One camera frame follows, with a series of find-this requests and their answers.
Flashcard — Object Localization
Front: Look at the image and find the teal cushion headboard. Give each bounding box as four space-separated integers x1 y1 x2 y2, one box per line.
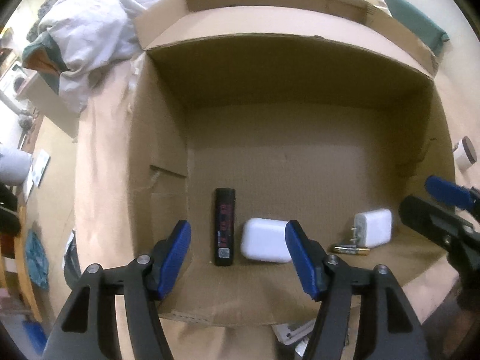
384 0 450 56

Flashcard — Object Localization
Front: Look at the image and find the brown cardboard box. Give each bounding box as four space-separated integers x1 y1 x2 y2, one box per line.
128 0 455 326

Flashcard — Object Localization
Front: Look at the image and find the black lighter with red print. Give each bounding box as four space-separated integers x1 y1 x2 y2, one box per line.
214 188 236 267

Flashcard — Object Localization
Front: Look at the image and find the beige bedside cabinet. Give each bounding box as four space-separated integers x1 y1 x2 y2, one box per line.
16 72 79 139

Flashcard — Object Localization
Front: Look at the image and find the white power adapter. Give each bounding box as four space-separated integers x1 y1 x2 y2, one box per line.
352 209 392 249

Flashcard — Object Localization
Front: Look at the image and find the lavender blanket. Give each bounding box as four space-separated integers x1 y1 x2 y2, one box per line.
39 0 160 114

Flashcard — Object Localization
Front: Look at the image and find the AA battery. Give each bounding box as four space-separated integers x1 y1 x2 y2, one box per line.
332 244 370 256

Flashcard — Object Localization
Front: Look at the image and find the white jar brown lid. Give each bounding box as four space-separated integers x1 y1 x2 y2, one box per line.
453 136 478 172

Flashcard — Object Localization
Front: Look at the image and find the white earbuds case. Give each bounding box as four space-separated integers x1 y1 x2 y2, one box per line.
240 218 291 263

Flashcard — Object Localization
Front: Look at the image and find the white washing machine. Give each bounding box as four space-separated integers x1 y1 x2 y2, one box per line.
1 62 28 112

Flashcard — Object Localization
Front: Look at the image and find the tan bed sheet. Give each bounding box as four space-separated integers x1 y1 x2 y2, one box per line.
74 61 135 269

